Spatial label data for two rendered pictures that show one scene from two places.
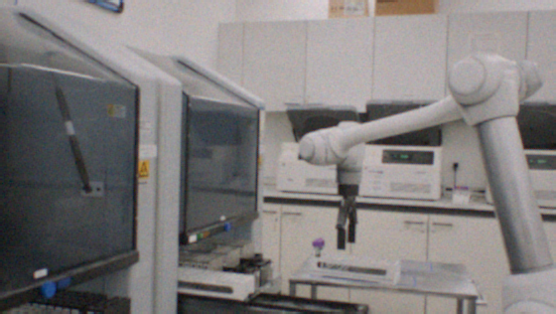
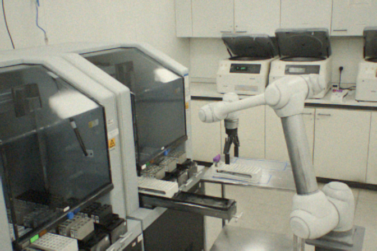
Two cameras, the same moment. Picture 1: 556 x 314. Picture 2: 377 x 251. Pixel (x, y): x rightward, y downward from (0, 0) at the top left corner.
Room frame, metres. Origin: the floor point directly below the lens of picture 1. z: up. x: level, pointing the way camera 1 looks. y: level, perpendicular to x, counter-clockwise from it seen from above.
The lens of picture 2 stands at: (-0.53, -0.35, 1.85)
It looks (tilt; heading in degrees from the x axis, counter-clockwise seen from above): 16 degrees down; 8
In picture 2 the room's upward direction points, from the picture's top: 2 degrees counter-clockwise
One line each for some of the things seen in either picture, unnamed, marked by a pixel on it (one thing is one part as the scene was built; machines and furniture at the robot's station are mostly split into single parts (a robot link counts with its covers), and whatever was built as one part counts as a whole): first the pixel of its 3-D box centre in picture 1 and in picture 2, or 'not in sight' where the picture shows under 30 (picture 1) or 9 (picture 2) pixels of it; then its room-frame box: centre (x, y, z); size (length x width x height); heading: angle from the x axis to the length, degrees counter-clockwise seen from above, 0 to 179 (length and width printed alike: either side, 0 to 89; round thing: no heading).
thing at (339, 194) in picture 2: not in sight; (335, 204); (1.45, -0.78, 0.87); 0.18 x 0.16 x 0.22; 137
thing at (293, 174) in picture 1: (324, 149); (248, 61); (4.24, -0.35, 1.22); 0.62 x 0.56 x 0.64; 160
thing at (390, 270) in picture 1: (353, 267); (236, 171); (1.90, -0.27, 0.85); 0.30 x 0.10 x 0.06; 68
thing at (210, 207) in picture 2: (258, 309); (179, 200); (1.63, 0.04, 0.78); 0.73 x 0.14 x 0.09; 72
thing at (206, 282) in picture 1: (203, 284); (152, 187); (1.69, 0.21, 0.83); 0.30 x 0.10 x 0.06; 72
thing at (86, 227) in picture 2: not in sight; (84, 229); (1.17, 0.42, 0.85); 0.12 x 0.02 x 0.06; 163
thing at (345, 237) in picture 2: not in sight; (336, 227); (1.48, -0.79, 0.73); 0.22 x 0.18 x 0.06; 162
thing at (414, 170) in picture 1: (402, 148); (301, 60); (4.06, -0.91, 1.24); 0.62 x 0.56 x 0.69; 162
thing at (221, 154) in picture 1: (164, 136); (128, 102); (1.99, 0.40, 1.28); 0.61 x 0.51 x 0.63; 162
